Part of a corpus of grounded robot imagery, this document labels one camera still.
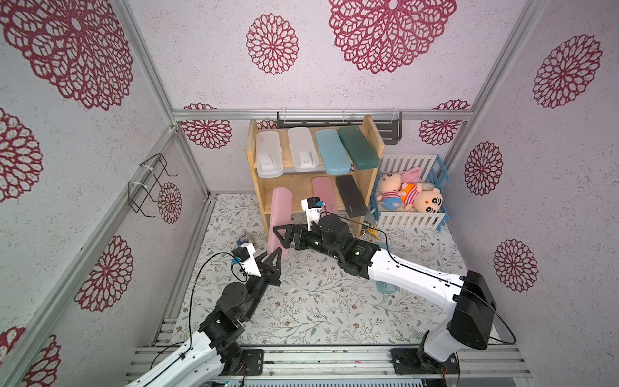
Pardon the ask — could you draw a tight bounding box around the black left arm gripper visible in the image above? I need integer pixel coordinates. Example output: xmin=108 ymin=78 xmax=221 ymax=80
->
xmin=242 ymin=247 xmax=281 ymax=322

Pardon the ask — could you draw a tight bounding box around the pink pencil case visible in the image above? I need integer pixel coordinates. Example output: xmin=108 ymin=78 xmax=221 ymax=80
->
xmin=268 ymin=187 xmax=293 ymax=261
xmin=312 ymin=177 xmax=338 ymax=214

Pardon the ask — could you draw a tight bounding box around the black pencil case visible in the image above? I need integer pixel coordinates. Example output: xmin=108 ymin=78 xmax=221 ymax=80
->
xmin=335 ymin=175 xmax=368 ymax=218

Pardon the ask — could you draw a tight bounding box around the light teal pencil case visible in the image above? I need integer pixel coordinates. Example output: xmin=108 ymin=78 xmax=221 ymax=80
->
xmin=374 ymin=241 xmax=400 ymax=296

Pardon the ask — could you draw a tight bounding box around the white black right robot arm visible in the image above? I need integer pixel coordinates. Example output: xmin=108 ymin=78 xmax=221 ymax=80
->
xmin=271 ymin=214 xmax=496 ymax=372

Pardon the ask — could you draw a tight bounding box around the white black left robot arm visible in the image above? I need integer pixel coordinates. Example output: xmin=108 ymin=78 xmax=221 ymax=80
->
xmin=130 ymin=248 xmax=282 ymax=386

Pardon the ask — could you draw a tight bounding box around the frosted white pencil case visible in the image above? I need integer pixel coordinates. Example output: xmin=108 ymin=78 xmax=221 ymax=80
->
xmin=288 ymin=127 xmax=319 ymax=173
xmin=256 ymin=131 xmax=284 ymax=179

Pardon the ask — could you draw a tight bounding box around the wooden two-tier shelf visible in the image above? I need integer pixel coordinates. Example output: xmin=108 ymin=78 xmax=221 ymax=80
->
xmin=246 ymin=114 xmax=385 ymax=238

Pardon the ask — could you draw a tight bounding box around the teal pencil case on top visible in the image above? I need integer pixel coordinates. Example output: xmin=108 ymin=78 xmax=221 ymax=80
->
xmin=315 ymin=129 xmax=351 ymax=176

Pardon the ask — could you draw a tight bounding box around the dark green pencil case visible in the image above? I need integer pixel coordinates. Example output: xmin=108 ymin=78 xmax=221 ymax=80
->
xmin=338 ymin=127 xmax=380 ymax=170

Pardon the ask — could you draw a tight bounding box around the pink plush doll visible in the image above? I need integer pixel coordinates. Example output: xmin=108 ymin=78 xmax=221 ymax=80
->
xmin=377 ymin=173 xmax=403 ymax=211

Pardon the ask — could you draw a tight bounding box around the orange shirt plush doll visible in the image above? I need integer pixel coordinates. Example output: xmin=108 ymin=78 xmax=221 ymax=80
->
xmin=401 ymin=167 xmax=443 ymax=213

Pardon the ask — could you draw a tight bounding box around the blue white toy crib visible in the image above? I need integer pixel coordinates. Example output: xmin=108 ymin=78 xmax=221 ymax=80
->
xmin=370 ymin=155 xmax=449 ymax=231

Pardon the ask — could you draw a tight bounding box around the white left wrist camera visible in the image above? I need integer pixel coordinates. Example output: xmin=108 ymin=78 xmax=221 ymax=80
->
xmin=232 ymin=242 xmax=262 ymax=277

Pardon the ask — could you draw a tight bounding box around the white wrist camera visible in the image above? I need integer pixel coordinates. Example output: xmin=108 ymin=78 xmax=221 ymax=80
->
xmin=301 ymin=197 xmax=324 ymax=232
xmin=232 ymin=242 xmax=262 ymax=277

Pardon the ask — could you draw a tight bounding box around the grey yellow plush keychain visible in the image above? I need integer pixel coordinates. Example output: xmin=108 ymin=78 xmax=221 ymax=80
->
xmin=236 ymin=234 xmax=254 ymax=247

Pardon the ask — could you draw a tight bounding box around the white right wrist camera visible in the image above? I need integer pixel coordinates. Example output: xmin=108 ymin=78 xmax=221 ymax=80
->
xmin=301 ymin=197 xmax=324 ymax=232

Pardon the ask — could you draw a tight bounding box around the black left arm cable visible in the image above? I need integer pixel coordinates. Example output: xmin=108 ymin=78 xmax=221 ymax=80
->
xmin=149 ymin=251 xmax=243 ymax=371

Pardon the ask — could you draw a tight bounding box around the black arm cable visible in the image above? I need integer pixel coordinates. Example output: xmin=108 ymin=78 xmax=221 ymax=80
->
xmin=323 ymin=211 xmax=517 ymax=346
xmin=149 ymin=251 xmax=243 ymax=371

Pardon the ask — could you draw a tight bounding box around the yellow keychain by crib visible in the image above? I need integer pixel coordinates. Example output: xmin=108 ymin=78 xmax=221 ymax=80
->
xmin=361 ymin=222 xmax=382 ymax=240

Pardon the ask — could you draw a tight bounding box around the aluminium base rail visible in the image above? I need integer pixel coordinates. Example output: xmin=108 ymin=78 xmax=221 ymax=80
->
xmin=125 ymin=344 xmax=533 ymax=387

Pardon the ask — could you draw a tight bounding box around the black wire wall rack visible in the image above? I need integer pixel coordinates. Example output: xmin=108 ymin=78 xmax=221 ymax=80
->
xmin=127 ymin=153 xmax=178 ymax=219

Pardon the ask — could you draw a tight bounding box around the dark metal wall shelf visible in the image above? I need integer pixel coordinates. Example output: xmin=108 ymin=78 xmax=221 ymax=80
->
xmin=276 ymin=112 xmax=403 ymax=145

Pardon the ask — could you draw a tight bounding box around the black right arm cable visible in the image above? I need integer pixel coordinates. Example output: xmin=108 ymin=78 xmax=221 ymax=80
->
xmin=323 ymin=211 xmax=517 ymax=346

